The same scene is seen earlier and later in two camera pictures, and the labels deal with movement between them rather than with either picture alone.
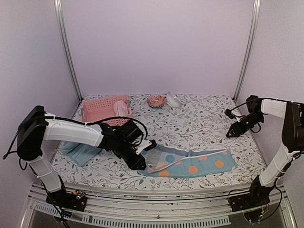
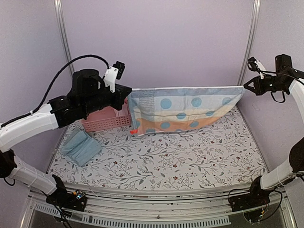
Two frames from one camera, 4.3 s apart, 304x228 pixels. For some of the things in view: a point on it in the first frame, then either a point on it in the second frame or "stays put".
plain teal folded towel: [79, 154] stays put
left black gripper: [140, 162] → [122, 94]
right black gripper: [238, 129] → [259, 89]
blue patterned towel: [167, 161] → [174, 109]
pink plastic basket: [97, 110] stays put
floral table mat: [191, 146] stays put
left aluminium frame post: [61, 23] stays put
